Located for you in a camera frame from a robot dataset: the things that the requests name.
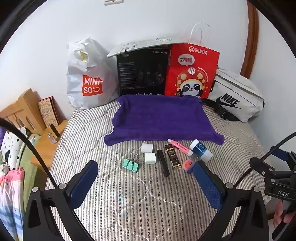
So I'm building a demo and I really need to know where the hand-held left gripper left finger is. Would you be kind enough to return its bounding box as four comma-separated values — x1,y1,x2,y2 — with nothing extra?
23,160,100,241

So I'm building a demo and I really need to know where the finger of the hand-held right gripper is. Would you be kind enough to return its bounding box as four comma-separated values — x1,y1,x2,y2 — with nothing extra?
275,148,296,173
250,157,289,180

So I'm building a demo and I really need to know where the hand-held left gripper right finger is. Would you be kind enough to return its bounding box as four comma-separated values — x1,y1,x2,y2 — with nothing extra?
193,159,272,241

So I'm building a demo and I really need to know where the blue white bottle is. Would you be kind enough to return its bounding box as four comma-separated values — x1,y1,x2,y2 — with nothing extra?
190,139,213,163

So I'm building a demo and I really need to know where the green binder clip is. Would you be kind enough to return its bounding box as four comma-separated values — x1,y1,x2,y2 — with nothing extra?
122,153,141,172

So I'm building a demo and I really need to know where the black rectangular stick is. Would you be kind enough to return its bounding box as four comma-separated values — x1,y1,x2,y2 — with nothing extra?
157,149,170,178

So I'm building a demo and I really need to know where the person's right hand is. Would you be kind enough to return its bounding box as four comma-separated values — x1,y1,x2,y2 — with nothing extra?
273,200,296,229

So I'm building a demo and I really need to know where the black gold small box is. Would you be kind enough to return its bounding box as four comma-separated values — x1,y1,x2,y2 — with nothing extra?
165,144,182,169

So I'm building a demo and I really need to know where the striped quilt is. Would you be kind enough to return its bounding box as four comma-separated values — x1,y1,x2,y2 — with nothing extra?
45,97,278,241

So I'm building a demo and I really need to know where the pink highlighter pen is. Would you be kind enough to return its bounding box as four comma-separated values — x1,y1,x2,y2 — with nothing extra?
167,138,193,156

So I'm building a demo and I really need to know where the black small device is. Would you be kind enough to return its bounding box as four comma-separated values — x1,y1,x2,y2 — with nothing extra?
50,123,60,139

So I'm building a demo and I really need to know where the printed blanket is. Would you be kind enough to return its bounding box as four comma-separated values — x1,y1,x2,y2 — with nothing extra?
0,126,38,241

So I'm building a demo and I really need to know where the patterned notebook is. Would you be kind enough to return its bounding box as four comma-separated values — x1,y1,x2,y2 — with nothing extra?
38,97,61,127

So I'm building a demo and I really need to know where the purple towel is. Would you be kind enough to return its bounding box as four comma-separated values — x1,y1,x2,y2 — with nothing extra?
104,94,225,147

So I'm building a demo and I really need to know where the white waist bag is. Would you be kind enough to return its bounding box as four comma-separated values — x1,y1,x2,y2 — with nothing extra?
203,67,265,123

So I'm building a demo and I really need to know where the white plastic shopping bag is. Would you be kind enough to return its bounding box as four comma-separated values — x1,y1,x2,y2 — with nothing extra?
66,37,119,110

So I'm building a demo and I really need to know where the wooden headboard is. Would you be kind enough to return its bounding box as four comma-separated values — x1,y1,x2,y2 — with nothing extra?
0,88,47,136

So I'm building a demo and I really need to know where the red paper bag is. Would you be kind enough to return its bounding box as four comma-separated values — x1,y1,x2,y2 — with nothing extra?
165,22,220,99

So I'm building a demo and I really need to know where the black product box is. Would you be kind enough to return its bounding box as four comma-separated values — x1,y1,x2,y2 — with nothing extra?
116,45,171,96

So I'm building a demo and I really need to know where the grey flat cardboard box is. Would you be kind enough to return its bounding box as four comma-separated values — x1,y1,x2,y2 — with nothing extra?
107,35,185,58

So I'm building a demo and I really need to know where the black cable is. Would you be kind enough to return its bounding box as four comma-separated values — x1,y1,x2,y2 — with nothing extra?
235,132,296,186
0,118,58,189

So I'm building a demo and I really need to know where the wooden door frame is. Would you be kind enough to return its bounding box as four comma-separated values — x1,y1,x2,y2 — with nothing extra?
239,0,259,81

